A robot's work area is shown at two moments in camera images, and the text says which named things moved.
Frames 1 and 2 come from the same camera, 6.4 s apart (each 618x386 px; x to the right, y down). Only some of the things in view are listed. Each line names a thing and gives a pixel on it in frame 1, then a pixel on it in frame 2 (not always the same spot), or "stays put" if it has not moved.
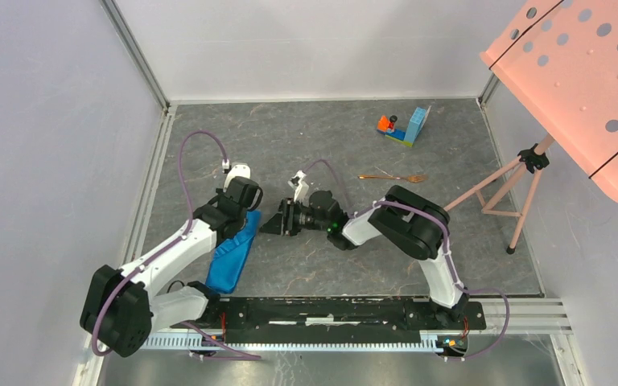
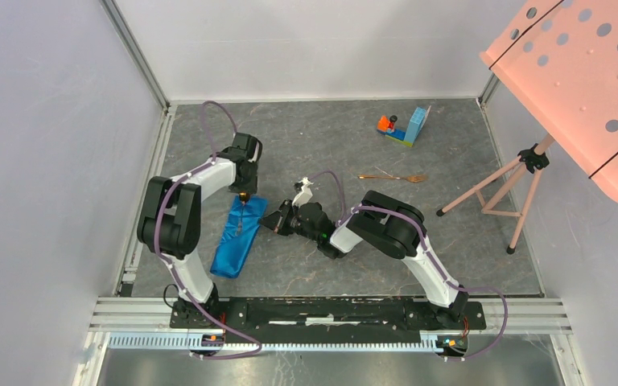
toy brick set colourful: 418,120 stays put
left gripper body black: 220,193 -> 248,185
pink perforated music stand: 582,69 stays put
